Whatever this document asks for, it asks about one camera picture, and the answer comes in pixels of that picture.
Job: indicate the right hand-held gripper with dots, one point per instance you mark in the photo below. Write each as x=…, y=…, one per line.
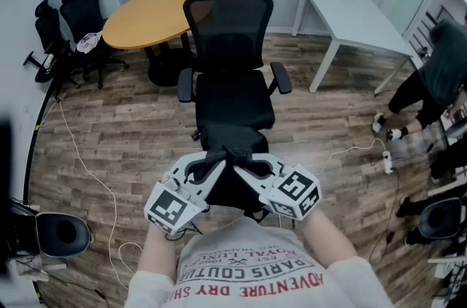
x=295, y=193

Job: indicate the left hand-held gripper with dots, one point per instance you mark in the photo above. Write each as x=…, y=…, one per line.
x=171, y=208

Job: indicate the black mesh office chair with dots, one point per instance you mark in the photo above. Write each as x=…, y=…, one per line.
x=233, y=95

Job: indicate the person's left forearm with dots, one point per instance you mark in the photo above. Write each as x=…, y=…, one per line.
x=160, y=255

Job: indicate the person's right forearm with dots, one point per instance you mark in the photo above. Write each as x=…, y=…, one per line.
x=328, y=241

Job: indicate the person's white printed shirt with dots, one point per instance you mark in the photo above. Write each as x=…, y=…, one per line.
x=248, y=270

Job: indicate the white power strip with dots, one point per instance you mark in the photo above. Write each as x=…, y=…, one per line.
x=387, y=162

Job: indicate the black seat with grey rim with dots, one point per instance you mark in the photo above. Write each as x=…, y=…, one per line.
x=63, y=235
x=439, y=219

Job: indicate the round wooden table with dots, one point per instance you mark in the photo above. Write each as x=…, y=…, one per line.
x=146, y=18

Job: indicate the black floor edge strip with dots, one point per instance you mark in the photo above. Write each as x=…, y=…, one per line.
x=32, y=149

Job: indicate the white printed cloth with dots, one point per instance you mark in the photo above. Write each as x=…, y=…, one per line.
x=87, y=42

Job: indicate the white rectangular table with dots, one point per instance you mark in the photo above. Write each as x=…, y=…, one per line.
x=357, y=22

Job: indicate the white shelf rack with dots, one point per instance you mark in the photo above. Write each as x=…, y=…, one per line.
x=430, y=25

